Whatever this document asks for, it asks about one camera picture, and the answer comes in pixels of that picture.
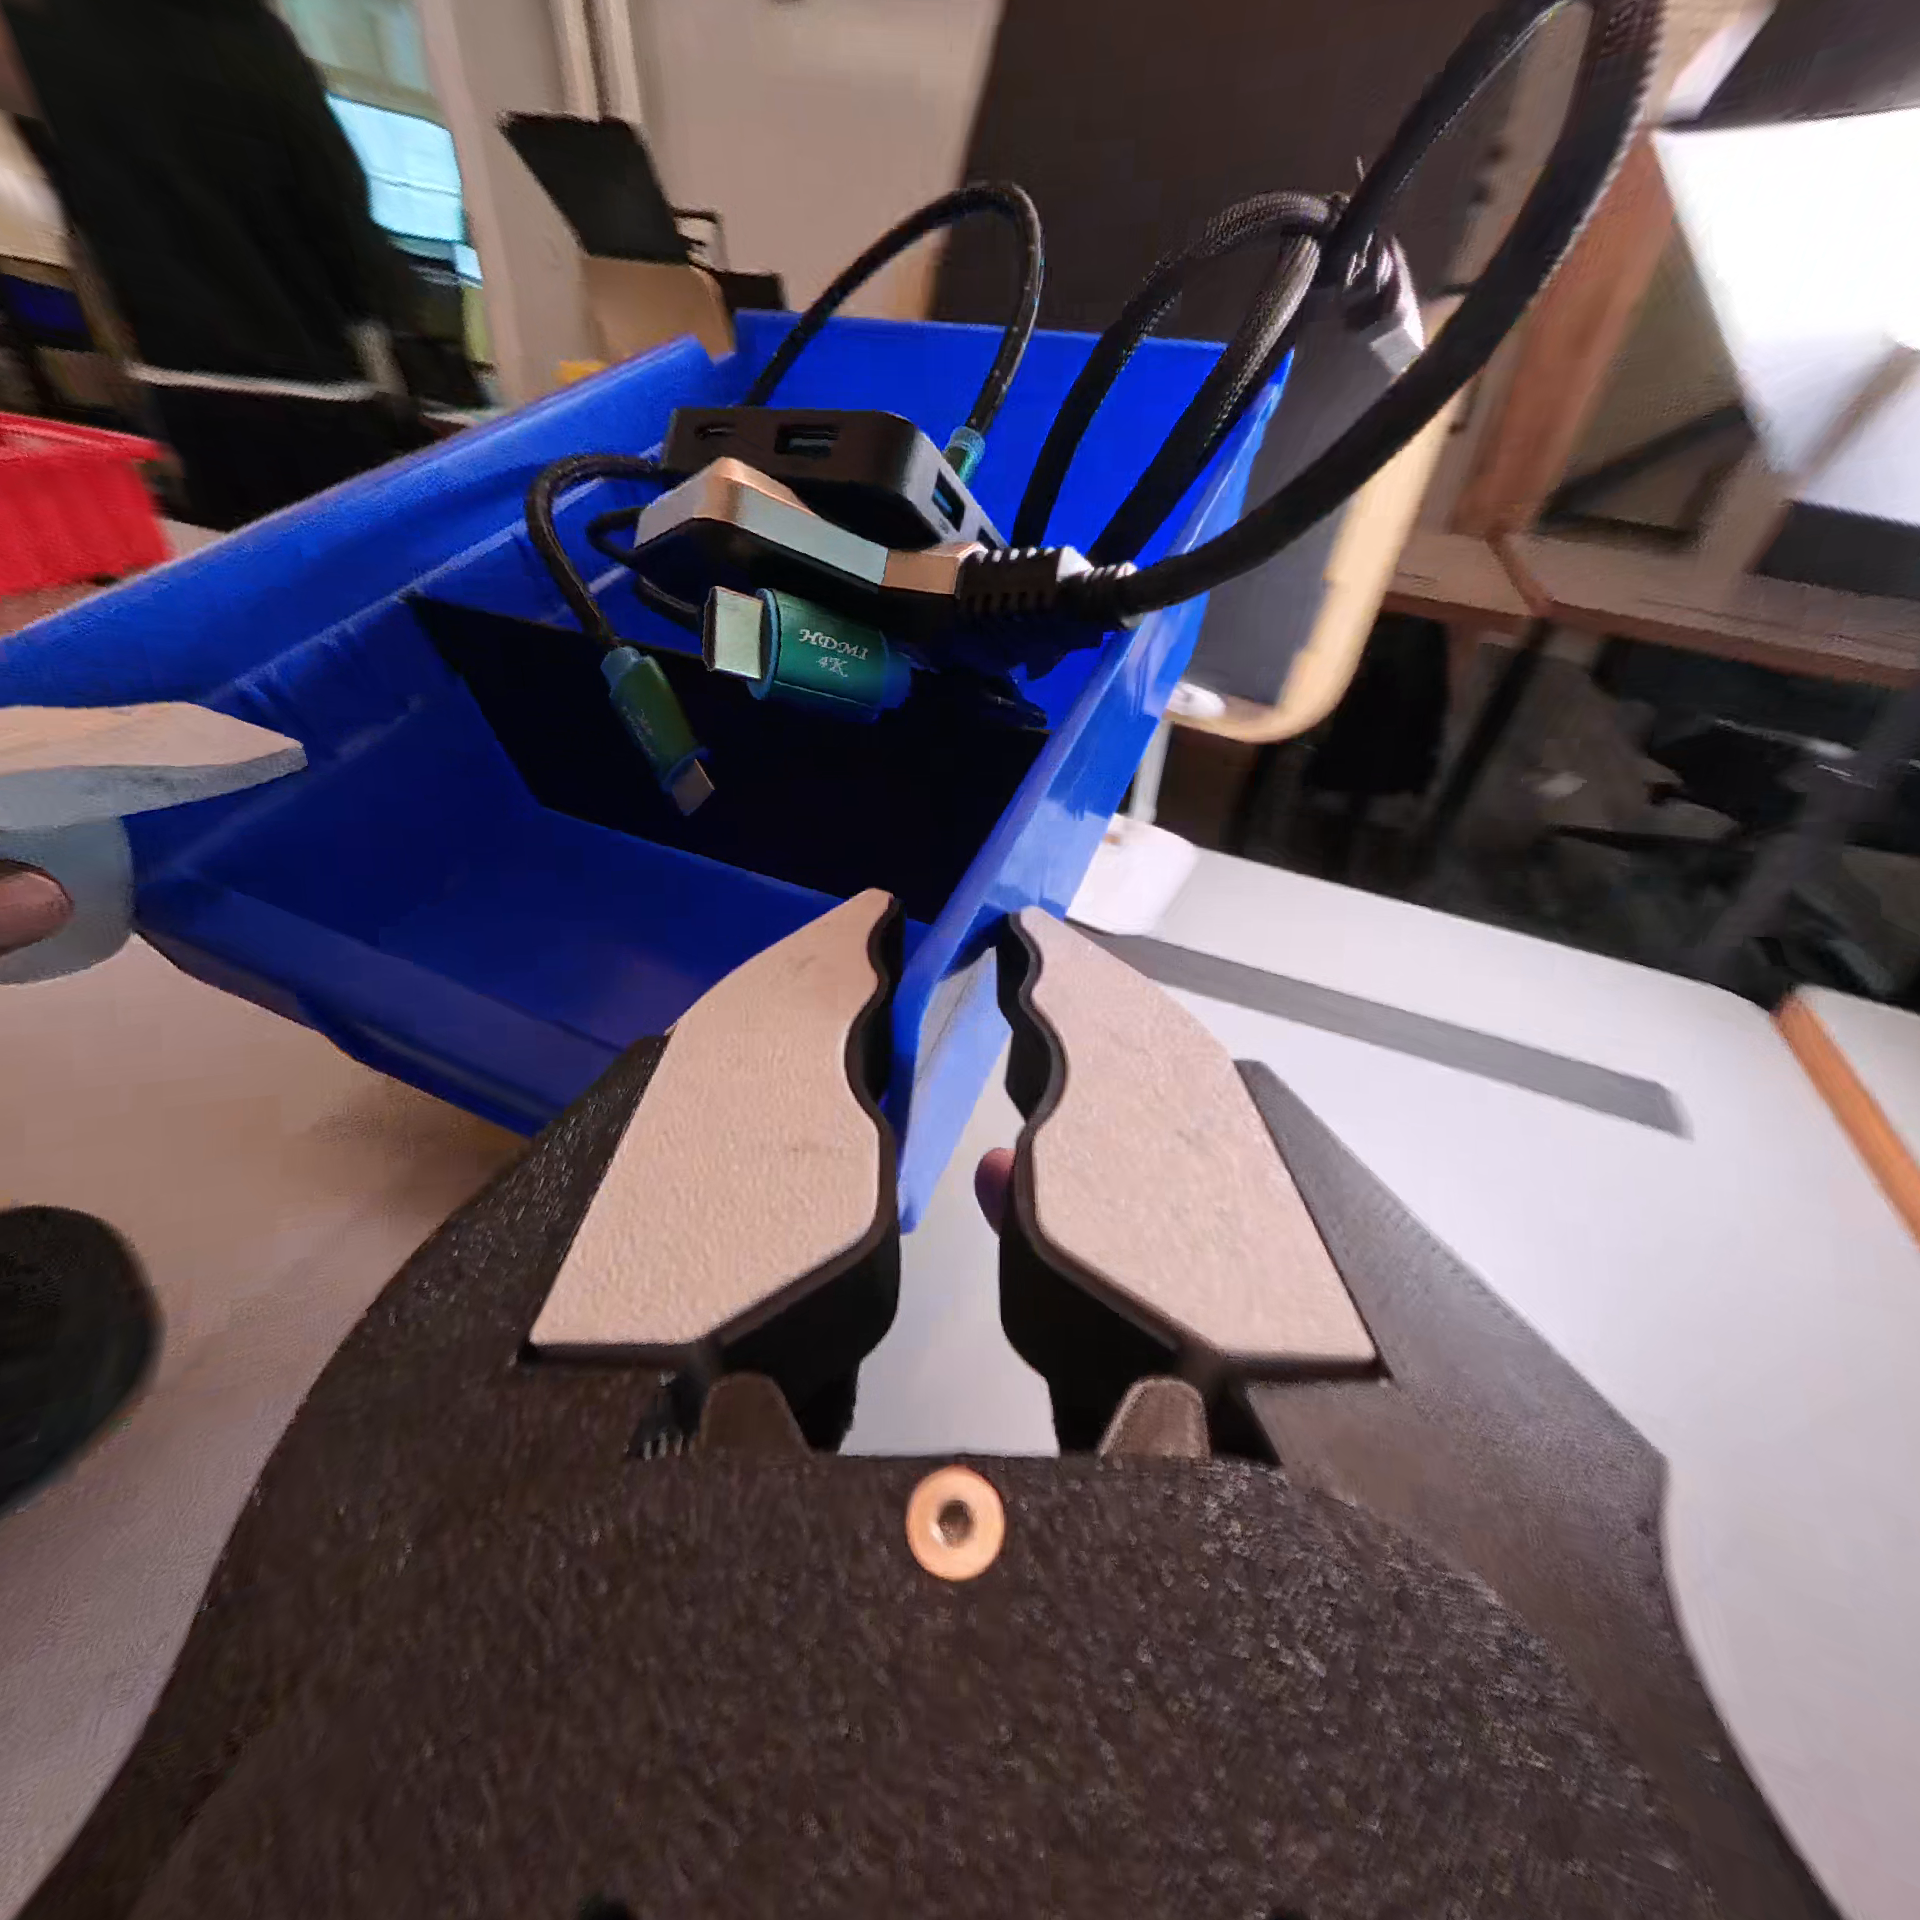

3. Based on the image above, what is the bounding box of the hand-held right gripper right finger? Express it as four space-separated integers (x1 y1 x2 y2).
996 902 1383 1453

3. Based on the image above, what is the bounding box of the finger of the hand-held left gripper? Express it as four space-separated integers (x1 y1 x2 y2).
0 701 309 826

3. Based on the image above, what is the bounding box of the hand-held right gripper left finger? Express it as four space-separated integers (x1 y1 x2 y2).
526 886 904 1449

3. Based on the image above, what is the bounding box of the blue plastic bin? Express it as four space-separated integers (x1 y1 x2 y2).
0 305 1296 1193

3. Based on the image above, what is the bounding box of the black multiport hub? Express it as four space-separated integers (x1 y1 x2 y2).
660 405 1009 552

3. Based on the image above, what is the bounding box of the red plastic bin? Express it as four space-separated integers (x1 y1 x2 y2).
0 410 169 595

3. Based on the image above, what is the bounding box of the black textured wrist rest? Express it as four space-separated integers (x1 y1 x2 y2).
0 1203 162 1509

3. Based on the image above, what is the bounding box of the silver adapter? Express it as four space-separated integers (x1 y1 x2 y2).
632 456 985 605

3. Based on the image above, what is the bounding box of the cardboard box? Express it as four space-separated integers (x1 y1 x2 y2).
576 255 741 360

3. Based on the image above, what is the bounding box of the rounded wooden board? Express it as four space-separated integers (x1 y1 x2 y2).
1160 291 1470 747

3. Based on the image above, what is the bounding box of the black flat panel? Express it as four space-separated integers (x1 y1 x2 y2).
498 112 722 269

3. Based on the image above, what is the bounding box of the thick black braided cable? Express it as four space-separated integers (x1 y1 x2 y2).
959 0 1670 633

